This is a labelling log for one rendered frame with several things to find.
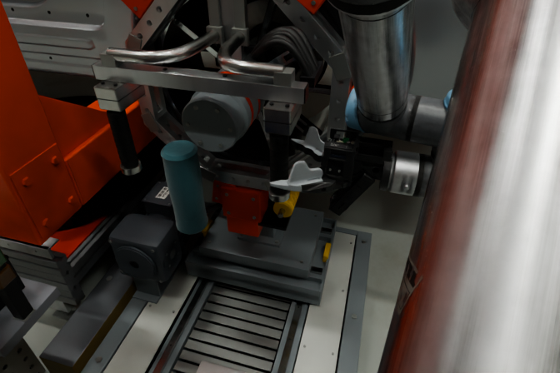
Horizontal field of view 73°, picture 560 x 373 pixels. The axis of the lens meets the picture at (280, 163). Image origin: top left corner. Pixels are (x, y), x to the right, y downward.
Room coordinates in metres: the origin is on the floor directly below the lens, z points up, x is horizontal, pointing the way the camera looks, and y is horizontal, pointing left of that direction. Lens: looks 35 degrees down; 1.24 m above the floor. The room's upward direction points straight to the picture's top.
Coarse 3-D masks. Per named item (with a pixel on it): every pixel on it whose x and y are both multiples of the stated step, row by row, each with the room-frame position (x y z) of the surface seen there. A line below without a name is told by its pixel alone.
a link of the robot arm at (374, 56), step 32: (352, 0) 0.34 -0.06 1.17; (384, 0) 0.33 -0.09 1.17; (352, 32) 0.39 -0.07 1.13; (384, 32) 0.38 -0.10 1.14; (352, 64) 0.44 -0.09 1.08; (384, 64) 0.41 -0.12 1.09; (352, 96) 0.57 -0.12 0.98; (384, 96) 0.46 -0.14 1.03; (416, 96) 0.55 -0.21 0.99; (352, 128) 0.57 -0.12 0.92; (384, 128) 0.52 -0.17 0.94
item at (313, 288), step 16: (208, 224) 1.10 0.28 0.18; (336, 224) 1.13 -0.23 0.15; (320, 240) 1.04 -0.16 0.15; (192, 256) 0.96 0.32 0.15; (208, 256) 0.95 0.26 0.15; (320, 256) 0.96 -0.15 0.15; (192, 272) 0.91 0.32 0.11; (208, 272) 0.90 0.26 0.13; (224, 272) 0.88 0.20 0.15; (240, 272) 0.87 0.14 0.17; (256, 272) 0.89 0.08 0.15; (272, 272) 0.89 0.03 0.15; (320, 272) 0.86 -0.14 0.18; (256, 288) 0.85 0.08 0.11; (272, 288) 0.83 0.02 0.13; (288, 288) 0.82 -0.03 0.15; (304, 288) 0.80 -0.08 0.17; (320, 288) 0.80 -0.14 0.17
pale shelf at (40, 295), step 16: (32, 288) 0.59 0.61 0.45; (48, 288) 0.59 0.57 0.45; (32, 304) 0.55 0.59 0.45; (48, 304) 0.56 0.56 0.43; (0, 320) 0.51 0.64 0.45; (16, 320) 0.51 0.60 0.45; (32, 320) 0.52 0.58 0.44; (0, 336) 0.47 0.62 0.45; (16, 336) 0.47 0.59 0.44; (0, 352) 0.43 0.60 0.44
